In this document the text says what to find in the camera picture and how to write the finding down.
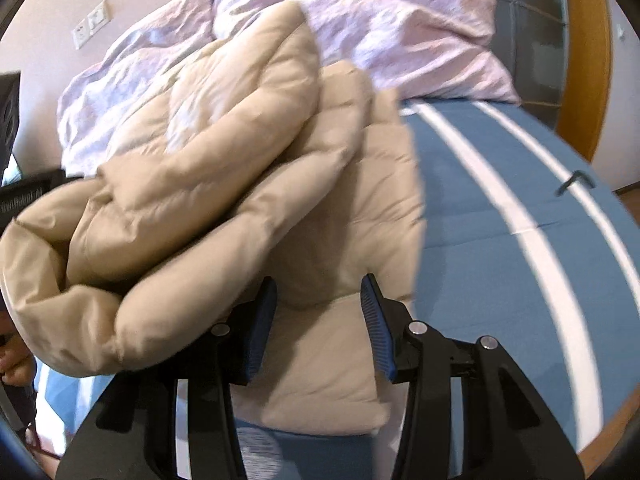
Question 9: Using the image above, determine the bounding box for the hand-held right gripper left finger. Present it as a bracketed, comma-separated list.
[55, 277, 279, 480]

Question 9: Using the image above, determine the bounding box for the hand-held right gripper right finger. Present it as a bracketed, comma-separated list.
[360, 274, 586, 480]

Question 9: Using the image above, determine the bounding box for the cream puffer jacket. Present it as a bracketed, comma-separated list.
[0, 0, 426, 436]

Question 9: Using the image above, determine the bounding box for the person's left hand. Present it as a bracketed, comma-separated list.
[0, 310, 38, 391]

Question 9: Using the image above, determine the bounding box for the bed with blue striped sheet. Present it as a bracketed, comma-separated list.
[35, 97, 633, 480]

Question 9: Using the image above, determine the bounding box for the lavender floral pillow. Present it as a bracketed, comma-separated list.
[56, 0, 216, 176]
[210, 0, 521, 106]

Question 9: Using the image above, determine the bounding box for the small black hook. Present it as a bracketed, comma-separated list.
[555, 171, 594, 196]

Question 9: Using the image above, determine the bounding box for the dark padded headboard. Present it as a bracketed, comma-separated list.
[460, 0, 571, 131]

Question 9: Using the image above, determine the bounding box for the white wall socket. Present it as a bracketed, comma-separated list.
[72, 20, 93, 51]

